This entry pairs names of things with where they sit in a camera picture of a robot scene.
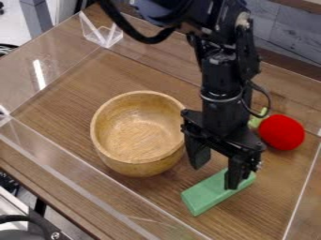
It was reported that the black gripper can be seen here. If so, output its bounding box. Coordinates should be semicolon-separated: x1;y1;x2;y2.
181;93;267;190

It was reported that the green rectangular stick block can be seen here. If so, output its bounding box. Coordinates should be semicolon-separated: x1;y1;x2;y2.
181;169;256;217

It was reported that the brown wooden bowl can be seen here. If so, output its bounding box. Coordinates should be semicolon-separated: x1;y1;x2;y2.
90;90;185;177

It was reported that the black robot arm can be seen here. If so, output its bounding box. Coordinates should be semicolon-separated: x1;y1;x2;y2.
98;0;267;189

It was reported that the red plush strawberry toy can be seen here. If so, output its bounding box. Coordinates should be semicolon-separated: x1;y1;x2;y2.
249;114;306;151

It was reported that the black table leg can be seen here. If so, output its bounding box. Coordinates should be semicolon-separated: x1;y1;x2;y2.
34;198;47;217

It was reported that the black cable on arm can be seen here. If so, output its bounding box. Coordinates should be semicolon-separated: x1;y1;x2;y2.
240;79;273;120

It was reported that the black metal bracket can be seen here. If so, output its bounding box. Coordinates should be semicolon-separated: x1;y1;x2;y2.
29;217;73;240

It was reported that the clear acrylic tray enclosure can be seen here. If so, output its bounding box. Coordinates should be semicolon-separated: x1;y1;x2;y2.
0;0;321;240

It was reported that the grey post in background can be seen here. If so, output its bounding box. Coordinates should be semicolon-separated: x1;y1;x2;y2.
19;0;53;38

